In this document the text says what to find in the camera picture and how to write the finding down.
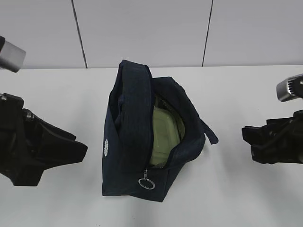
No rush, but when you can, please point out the dark blue lunch bag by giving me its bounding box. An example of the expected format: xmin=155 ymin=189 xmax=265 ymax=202
xmin=102 ymin=60 xmax=219 ymax=192

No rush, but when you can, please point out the green lid glass container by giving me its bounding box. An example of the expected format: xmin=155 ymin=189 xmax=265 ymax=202
xmin=150 ymin=107 xmax=185 ymax=168

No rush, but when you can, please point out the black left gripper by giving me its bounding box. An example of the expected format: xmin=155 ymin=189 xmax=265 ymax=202
xmin=0 ymin=93 xmax=88 ymax=186

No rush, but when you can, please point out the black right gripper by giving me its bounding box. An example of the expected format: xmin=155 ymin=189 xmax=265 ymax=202
xmin=241 ymin=110 xmax=303 ymax=165

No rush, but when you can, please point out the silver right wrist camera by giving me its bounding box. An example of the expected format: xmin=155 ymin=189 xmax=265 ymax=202
xmin=276 ymin=74 xmax=303 ymax=102

